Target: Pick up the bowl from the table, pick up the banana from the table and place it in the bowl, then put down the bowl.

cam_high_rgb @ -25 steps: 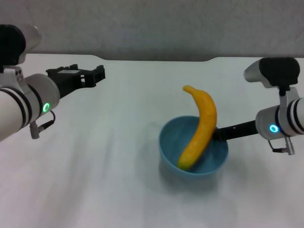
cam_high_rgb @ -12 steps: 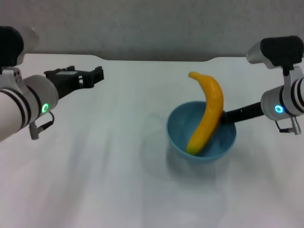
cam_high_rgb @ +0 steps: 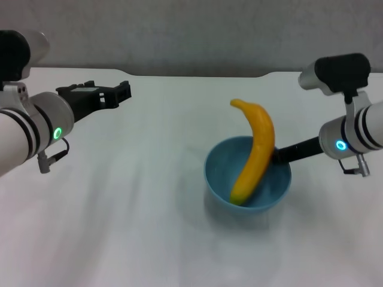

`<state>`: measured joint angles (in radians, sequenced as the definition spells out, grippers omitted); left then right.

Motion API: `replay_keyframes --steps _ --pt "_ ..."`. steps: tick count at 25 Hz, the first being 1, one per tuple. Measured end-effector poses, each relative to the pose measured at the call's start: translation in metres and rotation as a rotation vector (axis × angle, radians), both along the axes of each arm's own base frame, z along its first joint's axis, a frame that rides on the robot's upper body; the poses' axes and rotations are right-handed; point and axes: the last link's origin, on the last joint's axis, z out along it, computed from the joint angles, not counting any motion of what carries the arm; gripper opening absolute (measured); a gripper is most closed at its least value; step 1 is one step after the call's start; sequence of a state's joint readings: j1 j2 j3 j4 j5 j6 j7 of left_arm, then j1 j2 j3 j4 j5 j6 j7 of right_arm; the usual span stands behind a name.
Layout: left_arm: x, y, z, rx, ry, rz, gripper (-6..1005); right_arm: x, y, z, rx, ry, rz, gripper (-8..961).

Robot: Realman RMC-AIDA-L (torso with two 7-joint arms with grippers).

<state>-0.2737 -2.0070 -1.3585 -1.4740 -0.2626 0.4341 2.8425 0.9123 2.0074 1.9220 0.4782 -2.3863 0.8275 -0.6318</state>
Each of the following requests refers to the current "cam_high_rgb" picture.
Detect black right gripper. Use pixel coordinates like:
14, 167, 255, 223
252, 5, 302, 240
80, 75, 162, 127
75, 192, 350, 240
270, 136, 324, 165

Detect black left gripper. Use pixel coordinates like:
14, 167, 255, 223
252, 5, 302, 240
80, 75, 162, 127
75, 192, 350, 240
56, 80, 133, 124

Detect yellow banana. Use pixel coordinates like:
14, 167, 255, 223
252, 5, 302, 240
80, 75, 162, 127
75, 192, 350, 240
229, 98, 276, 206

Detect blue bowl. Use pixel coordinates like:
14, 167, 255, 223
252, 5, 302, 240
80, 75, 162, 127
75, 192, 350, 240
204, 136, 293, 214

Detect right arm connector cable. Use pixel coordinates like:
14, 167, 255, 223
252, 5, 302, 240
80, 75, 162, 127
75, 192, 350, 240
338, 152, 372, 178

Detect arm connector cable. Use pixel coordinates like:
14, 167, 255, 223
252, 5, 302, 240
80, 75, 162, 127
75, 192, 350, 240
338, 152, 372, 178
37, 138, 71, 175

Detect left arm connector cable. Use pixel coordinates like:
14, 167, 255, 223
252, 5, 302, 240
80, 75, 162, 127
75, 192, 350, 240
37, 138, 71, 175

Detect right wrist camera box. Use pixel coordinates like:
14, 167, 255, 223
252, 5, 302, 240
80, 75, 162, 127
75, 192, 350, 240
297, 53, 372, 104

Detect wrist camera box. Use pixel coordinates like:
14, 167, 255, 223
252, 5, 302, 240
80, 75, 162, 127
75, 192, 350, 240
297, 53, 372, 104
0, 29, 50, 90

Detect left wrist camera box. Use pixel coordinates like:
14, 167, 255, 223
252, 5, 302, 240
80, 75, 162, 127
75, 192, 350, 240
0, 29, 50, 90

